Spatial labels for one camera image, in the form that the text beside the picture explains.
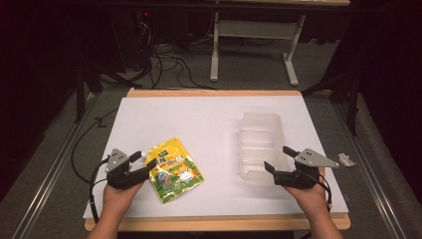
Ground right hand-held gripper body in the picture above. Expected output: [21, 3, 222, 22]
[273, 147, 340, 190]

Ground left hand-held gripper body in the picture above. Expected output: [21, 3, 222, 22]
[105, 147, 147, 191]

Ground clear plastic container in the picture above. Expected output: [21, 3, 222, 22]
[238, 112, 292, 183]

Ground yellow spouted snack pouch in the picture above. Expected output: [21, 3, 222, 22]
[140, 136, 205, 204]

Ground person's left hand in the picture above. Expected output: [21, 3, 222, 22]
[102, 181, 144, 217]

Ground person's right hand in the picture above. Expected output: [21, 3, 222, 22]
[284, 166, 330, 217]

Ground crumpled clear wrapper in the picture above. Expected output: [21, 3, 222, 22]
[337, 151, 357, 167]

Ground black metal stand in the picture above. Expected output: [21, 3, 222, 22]
[301, 64, 362, 137]
[73, 61, 105, 124]

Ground white table mat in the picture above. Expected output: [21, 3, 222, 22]
[82, 96, 349, 220]

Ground wooden table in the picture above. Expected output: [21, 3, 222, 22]
[84, 87, 352, 232]

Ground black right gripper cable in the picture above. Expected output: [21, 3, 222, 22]
[310, 172, 333, 211]

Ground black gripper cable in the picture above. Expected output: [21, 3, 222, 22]
[310, 172, 333, 211]
[70, 109, 117, 224]

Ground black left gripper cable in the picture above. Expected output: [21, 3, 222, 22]
[70, 109, 117, 224]

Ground metal floor rail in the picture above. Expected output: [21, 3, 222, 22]
[331, 101, 407, 239]
[11, 92, 98, 239]

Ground black floor cables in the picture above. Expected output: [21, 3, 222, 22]
[133, 13, 217, 91]

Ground white metal desk frame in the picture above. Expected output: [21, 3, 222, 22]
[209, 11, 307, 88]

